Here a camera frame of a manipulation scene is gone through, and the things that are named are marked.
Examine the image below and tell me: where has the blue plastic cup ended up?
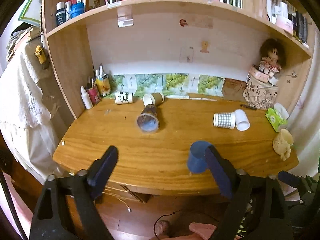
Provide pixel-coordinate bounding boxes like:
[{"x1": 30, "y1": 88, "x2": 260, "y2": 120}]
[{"x1": 187, "y1": 141, "x2": 211, "y2": 174}]

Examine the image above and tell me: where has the white plastic cup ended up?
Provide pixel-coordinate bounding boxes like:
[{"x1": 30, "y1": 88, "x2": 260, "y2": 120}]
[{"x1": 234, "y1": 109, "x2": 250, "y2": 131}]

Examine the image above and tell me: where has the grey checked paper cup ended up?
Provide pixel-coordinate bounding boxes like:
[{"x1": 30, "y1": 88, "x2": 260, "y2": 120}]
[{"x1": 213, "y1": 112, "x2": 235, "y2": 129}]

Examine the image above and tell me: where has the dark patterned paper cup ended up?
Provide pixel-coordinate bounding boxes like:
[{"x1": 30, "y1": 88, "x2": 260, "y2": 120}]
[{"x1": 136, "y1": 104, "x2": 159, "y2": 132}]

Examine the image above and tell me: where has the brown paper cup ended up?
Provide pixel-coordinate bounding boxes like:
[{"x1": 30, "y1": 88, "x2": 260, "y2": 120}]
[{"x1": 143, "y1": 92, "x2": 165, "y2": 106}]

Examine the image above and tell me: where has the cream ceramic mug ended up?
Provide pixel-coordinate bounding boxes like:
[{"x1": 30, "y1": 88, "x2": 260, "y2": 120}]
[{"x1": 272, "y1": 129, "x2": 294, "y2": 161}]

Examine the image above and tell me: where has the green tissue box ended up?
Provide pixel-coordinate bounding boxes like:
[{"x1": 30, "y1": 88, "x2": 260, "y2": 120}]
[{"x1": 265, "y1": 103, "x2": 289, "y2": 132}]

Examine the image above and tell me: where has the printed canvas bag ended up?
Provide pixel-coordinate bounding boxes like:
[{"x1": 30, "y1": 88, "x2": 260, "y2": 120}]
[{"x1": 243, "y1": 65, "x2": 279, "y2": 109}]

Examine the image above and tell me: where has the white draped cloth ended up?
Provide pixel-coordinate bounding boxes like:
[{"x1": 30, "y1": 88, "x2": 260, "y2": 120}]
[{"x1": 1, "y1": 29, "x2": 69, "y2": 184}]

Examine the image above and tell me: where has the white spray bottle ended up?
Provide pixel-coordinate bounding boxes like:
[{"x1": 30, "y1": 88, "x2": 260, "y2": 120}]
[{"x1": 80, "y1": 86, "x2": 93, "y2": 109}]

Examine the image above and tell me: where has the red pen holder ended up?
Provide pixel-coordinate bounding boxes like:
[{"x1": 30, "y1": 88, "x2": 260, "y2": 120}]
[{"x1": 86, "y1": 76, "x2": 101, "y2": 105}]

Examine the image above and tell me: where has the white panda mug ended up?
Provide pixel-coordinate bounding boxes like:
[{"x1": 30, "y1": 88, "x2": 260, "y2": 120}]
[{"x1": 115, "y1": 91, "x2": 133, "y2": 105}]

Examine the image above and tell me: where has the brown haired doll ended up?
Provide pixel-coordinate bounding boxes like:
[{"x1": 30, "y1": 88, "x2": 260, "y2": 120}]
[{"x1": 259, "y1": 38, "x2": 286, "y2": 79}]

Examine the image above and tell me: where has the grape picture strip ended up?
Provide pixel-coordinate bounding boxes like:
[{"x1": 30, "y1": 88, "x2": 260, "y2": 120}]
[{"x1": 109, "y1": 73, "x2": 247, "y2": 100}]

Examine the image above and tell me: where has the wooden bookshelf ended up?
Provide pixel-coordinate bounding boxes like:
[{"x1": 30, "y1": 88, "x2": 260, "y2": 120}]
[{"x1": 42, "y1": 0, "x2": 316, "y2": 118}]

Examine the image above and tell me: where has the dark blue bottle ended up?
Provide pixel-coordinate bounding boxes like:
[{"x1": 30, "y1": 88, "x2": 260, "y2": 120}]
[{"x1": 55, "y1": 2, "x2": 66, "y2": 26}]

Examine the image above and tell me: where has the blue lidded jar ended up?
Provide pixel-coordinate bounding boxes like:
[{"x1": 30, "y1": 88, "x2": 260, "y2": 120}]
[{"x1": 70, "y1": 2, "x2": 85, "y2": 18}]

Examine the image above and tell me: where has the black cable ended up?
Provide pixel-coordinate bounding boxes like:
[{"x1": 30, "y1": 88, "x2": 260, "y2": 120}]
[{"x1": 152, "y1": 209, "x2": 183, "y2": 239}]

